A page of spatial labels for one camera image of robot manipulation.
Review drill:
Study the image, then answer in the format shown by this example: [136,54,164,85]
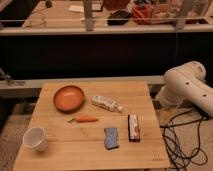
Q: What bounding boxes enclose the orange crate on shelf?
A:
[131,5,153,25]

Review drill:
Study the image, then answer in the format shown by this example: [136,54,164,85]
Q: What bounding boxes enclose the grey metal post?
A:
[176,0,192,30]
[83,0,93,31]

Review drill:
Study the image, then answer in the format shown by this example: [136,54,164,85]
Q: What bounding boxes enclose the white paper cup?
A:
[22,127,48,152]

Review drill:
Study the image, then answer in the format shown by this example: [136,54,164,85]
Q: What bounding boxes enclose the black bowl on shelf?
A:
[107,10,131,26]

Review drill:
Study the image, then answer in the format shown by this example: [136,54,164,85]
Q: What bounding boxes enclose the orange wooden bowl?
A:
[53,85,84,113]

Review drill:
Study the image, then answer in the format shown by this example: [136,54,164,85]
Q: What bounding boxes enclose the orange toy carrot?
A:
[68,116,98,123]

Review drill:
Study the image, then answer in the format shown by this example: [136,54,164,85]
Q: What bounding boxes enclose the black whiteboard eraser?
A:
[128,115,140,142]

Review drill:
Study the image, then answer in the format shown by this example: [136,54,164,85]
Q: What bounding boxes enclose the grey metal post right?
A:
[176,0,192,30]

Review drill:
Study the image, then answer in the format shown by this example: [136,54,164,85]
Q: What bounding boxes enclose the wooden board table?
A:
[13,81,170,171]

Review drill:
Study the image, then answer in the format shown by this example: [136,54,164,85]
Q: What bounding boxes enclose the white plastic bottle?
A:
[92,95,123,113]

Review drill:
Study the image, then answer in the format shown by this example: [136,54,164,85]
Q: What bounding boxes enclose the black floor cables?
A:
[159,107,209,171]

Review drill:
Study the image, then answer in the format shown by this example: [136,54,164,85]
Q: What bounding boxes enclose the white paper sheet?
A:
[68,5,84,13]

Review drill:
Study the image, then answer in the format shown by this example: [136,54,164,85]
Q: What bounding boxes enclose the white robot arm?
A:
[156,61,213,118]

